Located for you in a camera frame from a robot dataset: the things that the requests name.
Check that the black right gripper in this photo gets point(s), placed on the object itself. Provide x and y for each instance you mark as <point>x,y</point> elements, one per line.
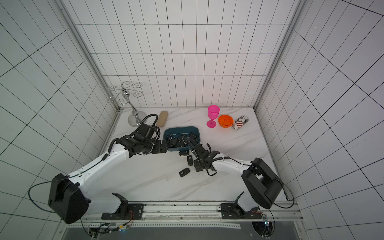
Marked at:
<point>191,142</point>

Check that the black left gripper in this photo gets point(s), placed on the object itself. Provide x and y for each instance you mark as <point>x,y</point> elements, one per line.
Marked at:
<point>163,147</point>

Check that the black car key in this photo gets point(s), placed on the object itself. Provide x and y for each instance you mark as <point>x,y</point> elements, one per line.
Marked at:
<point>184,172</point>
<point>184,153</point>
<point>190,160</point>

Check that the black car key top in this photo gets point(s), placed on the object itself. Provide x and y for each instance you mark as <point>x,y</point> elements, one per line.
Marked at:
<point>184,153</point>

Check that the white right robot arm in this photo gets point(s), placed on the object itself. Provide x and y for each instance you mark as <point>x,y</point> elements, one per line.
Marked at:
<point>262,183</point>

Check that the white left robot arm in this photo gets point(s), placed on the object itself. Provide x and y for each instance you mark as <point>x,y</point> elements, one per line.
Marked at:
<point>69,195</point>

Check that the teal storage box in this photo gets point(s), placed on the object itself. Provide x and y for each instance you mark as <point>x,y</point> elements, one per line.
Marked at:
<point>177,138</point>

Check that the beige glasses case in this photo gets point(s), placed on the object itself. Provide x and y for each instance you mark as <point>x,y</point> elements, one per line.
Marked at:
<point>162,119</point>

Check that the silver metal cup stand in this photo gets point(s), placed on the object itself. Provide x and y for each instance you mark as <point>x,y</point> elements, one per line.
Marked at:
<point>124,95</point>

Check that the orange plastic bowl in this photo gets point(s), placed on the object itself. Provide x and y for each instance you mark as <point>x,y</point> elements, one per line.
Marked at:
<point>225,121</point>

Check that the pink plastic goblet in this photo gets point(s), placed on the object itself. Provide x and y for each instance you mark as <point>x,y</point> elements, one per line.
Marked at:
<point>213,113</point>

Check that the striped drink can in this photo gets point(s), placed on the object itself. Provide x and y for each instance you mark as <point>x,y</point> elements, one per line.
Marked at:
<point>240,122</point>

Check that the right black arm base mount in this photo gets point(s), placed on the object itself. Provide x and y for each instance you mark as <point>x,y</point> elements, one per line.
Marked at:
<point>233,211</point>

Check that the aluminium mounting rail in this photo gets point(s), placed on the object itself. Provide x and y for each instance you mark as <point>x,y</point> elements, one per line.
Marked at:
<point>185,214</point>

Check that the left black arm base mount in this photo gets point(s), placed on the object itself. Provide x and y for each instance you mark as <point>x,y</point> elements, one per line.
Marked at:
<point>125,211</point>

